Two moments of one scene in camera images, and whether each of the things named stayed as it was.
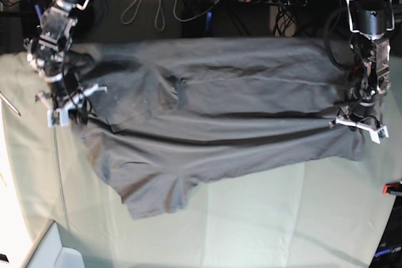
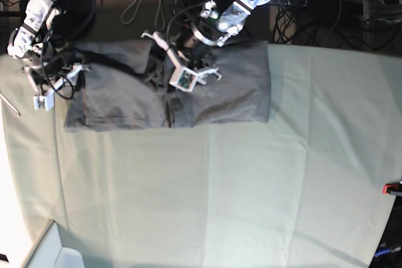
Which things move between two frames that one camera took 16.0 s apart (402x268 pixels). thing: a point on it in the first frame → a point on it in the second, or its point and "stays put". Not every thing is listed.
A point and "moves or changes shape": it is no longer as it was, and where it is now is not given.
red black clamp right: [387, 188] stays put
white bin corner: [49, 252] stays put
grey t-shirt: [167, 115] moves or changes shape
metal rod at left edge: [3, 97] stays put
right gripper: [361, 110] → [193, 50]
